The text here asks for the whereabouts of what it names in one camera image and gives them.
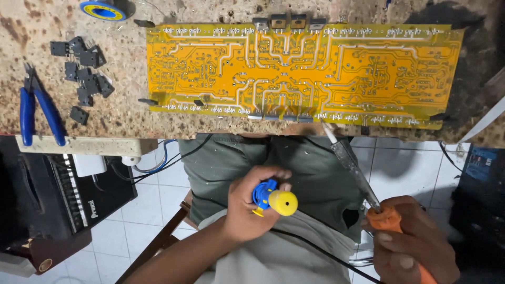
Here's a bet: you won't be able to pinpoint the person's left hand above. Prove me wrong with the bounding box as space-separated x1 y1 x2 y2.
223 165 293 244

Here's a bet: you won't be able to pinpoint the person's right hand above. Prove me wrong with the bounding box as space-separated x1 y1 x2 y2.
361 196 461 284

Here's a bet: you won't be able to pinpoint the blue yellow desoldering pump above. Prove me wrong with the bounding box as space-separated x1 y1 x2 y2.
252 179 299 217

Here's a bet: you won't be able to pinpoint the orange handle soldering iron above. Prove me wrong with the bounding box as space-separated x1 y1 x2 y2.
320 119 438 284

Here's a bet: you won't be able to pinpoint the chrome chair tube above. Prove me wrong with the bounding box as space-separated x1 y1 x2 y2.
349 256 375 269

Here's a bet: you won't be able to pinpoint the person's green shorts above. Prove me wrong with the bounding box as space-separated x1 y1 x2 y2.
178 133 366 244

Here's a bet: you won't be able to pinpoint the person's grey shirt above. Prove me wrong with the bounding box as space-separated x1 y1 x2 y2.
193 209 356 284

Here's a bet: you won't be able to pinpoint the large yellow circuit board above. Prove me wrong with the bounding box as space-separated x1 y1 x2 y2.
146 23 465 131

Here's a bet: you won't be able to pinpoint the blue black equipment box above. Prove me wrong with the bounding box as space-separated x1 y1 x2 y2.
450 144 505 242

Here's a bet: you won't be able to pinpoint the wooden stool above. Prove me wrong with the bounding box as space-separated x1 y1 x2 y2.
115 189 199 284

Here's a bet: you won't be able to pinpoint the white flat strip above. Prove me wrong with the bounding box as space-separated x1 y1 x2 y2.
458 100 505 144

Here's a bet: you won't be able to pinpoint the white power adapter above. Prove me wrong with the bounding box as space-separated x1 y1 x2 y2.
73 154 107 178

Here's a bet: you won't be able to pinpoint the scattered loose black transistors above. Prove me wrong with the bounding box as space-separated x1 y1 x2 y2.
49 36 116 126

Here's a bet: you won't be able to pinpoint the black amplifier unit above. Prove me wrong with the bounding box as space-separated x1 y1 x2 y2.
0 136 138 253

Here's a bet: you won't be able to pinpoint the brown speaker box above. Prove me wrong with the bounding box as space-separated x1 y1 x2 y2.
0 229 92 276

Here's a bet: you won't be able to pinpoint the blue yellow solder spool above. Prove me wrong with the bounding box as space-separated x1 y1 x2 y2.
80 0 127 22

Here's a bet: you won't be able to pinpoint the black soldering iron cable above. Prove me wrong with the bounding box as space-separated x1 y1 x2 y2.
271 228 381 284

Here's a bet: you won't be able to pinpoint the thin black cable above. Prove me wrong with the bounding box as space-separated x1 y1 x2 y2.
110 134 214 184

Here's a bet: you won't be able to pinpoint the blue and white cables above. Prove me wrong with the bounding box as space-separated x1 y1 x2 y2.
132 139 179 174

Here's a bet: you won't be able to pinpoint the black cable by blue box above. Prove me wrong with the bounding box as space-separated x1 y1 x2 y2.
439 141 463 173

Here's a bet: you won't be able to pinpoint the blue handled wire cutters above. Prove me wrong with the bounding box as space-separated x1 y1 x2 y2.
20 62 67 147

